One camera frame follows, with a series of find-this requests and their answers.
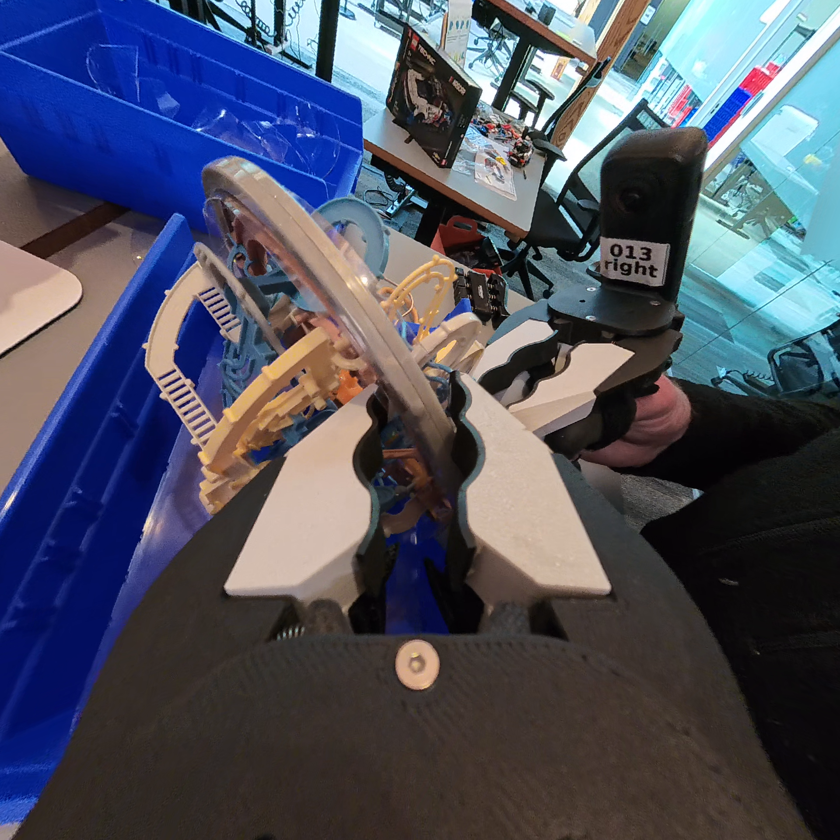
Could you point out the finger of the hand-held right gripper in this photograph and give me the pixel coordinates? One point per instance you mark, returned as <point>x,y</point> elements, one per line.
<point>525,341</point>
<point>584,374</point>

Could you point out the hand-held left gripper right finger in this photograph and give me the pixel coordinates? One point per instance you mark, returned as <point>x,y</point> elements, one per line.
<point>531,531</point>

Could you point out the black hand grip exerciser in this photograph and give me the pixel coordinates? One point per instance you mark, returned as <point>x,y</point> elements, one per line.
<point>482,295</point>

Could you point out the person's right hand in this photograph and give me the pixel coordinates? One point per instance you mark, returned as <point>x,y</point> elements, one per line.
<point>663,420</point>

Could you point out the clear plastic dome half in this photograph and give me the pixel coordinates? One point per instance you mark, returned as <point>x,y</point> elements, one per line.
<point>262,124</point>

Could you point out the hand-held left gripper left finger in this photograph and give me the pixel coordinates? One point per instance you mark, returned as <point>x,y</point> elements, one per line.
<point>302,525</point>

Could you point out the colourful printed box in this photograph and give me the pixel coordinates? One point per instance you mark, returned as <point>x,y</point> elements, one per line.
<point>433,92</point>

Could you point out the large blue plastic bin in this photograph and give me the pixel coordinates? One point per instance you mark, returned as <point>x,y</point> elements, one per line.
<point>98,118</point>

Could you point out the person's black clothing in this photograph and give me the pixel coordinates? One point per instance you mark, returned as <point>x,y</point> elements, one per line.
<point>768,623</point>

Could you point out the orange storage bin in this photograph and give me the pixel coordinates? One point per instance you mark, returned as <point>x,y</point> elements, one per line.
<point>459,239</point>

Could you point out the grey wood edged table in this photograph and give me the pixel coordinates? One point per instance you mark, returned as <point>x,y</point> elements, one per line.
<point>407,157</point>

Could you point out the plastic ball maze puzzle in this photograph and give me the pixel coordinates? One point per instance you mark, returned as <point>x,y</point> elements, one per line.
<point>315,275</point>

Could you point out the small blue plastic bin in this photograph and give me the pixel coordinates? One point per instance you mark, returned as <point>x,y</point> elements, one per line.
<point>72,492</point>

